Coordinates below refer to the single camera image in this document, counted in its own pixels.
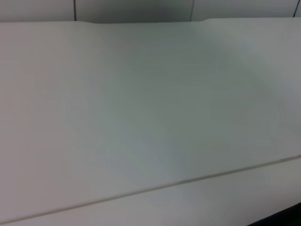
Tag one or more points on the black shirt with FREE print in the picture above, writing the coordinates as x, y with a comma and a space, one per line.
282, 217

